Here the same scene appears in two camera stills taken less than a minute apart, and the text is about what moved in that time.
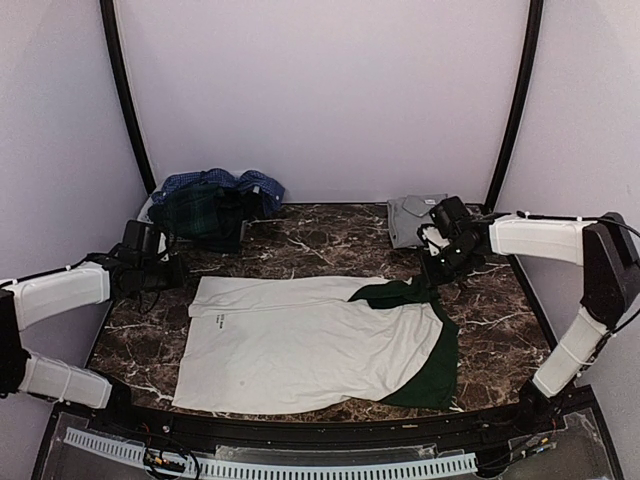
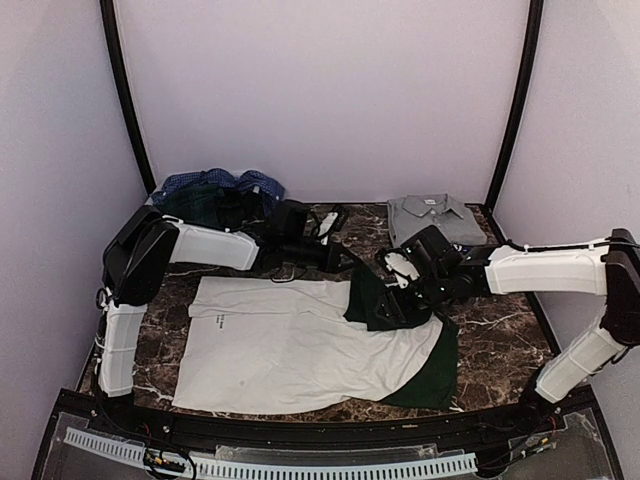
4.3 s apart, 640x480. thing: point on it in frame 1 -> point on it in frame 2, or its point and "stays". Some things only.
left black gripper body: x=154 y=279 -> x=296 y=255
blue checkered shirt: x=272 y=192 stays
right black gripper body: x=454 y=265 -> x=433 y=293
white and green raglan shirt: x=289 y=343 stays
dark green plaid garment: x=206 y=211 stays
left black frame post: x=123 y=89 stays
